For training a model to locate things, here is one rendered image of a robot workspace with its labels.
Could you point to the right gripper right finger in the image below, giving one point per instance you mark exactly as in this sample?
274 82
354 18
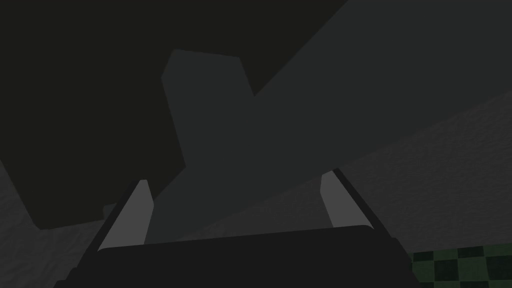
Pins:
347 208

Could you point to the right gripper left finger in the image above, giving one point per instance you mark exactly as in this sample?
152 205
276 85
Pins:
130 220

